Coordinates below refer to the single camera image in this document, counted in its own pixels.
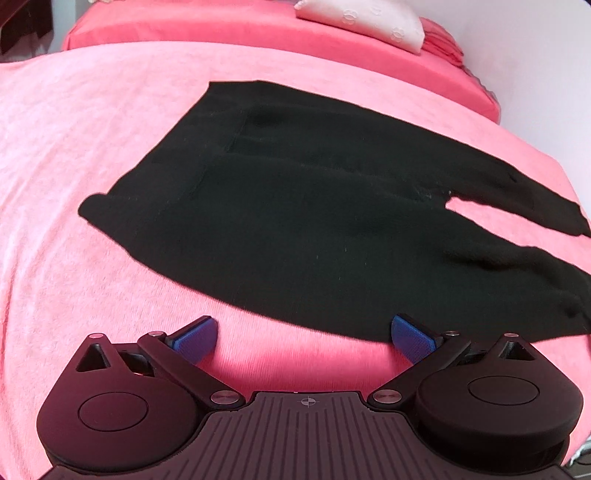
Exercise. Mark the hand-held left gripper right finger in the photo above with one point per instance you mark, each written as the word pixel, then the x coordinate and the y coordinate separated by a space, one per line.
pixel 408 340

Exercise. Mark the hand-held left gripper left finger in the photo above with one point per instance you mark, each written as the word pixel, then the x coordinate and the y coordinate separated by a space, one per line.
pixel 196 340

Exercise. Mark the black pants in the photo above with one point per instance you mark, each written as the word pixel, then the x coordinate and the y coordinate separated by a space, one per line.
pixel 300 230

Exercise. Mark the pink blanket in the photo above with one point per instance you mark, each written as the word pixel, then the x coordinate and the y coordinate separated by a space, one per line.
pixel 92 147

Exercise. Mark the folded coral blanket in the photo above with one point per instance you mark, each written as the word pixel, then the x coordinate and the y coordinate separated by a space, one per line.
pixel 441 44

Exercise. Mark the coral bed sheet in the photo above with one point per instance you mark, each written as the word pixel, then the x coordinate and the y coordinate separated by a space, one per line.
pixel 221 27

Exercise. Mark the white pillow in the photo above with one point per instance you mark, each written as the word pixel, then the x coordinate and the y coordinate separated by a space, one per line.
pixel 364 21

